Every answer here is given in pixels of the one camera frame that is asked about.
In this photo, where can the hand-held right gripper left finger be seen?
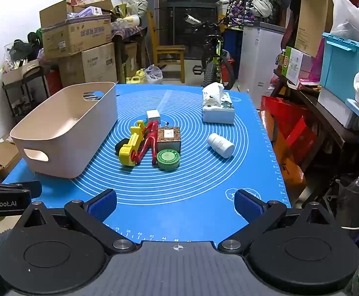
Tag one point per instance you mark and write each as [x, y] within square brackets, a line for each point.
[102, 206]

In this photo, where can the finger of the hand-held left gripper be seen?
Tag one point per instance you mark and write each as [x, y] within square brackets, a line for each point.
[28, 188]

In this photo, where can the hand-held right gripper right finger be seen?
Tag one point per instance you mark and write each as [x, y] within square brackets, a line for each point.
[248, 206]

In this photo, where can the beige plastic basket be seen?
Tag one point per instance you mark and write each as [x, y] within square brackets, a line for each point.
[59, 148]

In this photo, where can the yellow plastic toy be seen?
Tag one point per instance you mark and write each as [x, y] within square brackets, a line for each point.
[132, 148]

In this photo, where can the white pill bottle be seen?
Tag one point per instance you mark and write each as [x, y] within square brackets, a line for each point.
[221, 145]

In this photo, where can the green round tin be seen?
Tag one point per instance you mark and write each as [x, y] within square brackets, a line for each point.
[168, 159]

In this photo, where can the red plastic toy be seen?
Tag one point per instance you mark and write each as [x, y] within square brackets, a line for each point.
[150, 138]

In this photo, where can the brown square box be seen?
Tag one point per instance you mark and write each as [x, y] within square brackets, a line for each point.
[168, 140]

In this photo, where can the open cardboard box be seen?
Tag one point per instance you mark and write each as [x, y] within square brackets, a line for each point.
[0, 157]

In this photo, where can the orange shopping bag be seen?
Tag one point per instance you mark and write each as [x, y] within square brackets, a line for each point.
[290, 166]

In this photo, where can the blue silicone mat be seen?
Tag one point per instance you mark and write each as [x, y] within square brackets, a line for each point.
[198, 178]

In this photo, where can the red shopping bag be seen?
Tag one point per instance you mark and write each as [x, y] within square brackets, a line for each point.
[287, 117]

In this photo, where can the black shelf cart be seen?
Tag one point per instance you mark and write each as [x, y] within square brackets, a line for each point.
[28, 89]

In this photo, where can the tissue pack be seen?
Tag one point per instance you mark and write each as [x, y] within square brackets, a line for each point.
[218, 109]

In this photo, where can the white charger adapter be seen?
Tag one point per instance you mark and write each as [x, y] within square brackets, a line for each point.
[153, 116]

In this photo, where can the red and white box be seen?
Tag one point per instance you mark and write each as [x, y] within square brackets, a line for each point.
[54, 82]

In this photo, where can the white flat box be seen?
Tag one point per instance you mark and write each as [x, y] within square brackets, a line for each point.
[335, 108]

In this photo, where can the yellow plastic jug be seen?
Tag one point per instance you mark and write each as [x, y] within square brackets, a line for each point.
[136, 77]

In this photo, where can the clear plastic bag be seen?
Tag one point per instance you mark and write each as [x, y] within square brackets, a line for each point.
[154, 74]

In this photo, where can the white chest freezer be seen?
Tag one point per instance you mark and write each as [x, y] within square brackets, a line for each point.
[259, 61]

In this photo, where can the green and white carton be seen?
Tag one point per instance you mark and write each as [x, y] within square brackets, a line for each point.
[293, 64]

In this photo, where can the green and black bicycle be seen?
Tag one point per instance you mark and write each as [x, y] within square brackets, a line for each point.
[215, 61]

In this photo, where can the large printed cardboard box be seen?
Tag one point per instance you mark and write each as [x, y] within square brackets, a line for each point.
[74, 37]

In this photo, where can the wooden chair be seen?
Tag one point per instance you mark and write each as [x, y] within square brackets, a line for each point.
[167, 54]

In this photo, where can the blue plastic storage bin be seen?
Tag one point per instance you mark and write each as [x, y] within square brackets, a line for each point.
[342, 67]

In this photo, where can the upright brown cardboard box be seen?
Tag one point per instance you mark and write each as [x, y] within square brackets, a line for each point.
[312, 21]

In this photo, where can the floral fabric bag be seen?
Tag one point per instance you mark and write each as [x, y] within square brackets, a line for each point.
[239, 9]

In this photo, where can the white plastic bag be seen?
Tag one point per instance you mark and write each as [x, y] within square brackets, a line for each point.
[349, 18]

